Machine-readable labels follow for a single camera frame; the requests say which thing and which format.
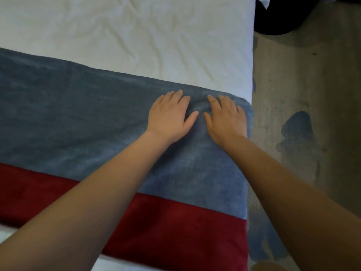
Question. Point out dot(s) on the person's left middle finger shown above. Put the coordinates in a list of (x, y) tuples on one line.
[(177, 97)]

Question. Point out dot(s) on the blue and red blanket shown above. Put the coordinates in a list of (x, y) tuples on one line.
[(70, 115)]

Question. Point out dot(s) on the person's right middle finger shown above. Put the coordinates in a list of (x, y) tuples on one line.
[(224, 102)]

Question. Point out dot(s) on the person's right little finger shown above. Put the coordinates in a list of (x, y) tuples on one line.
[(241, 112)]

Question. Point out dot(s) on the person's left little finger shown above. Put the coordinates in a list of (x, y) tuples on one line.
[(158, 102)]

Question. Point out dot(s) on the person's right thumb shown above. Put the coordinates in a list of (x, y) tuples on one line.
[(208, 121)]

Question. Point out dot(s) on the person's left forearm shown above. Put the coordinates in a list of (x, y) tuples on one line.
[(84, 200)]

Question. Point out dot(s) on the person's left thumb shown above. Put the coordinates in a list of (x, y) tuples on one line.
[(191, 119)]

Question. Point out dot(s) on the black furniture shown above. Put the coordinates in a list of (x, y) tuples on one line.
[(282, 16)]

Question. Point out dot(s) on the white bed sheet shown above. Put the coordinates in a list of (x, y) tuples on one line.
[(141, 39)]

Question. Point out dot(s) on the person's right hand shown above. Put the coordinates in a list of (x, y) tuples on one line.
[(228, 124)]

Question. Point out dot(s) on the person's right forearm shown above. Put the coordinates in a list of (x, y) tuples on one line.
[(296, 200)]

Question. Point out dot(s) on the white cloth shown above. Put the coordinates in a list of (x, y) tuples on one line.
[(263, 1)]

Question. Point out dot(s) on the person's left hand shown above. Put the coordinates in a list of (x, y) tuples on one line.
[(167, 121)]

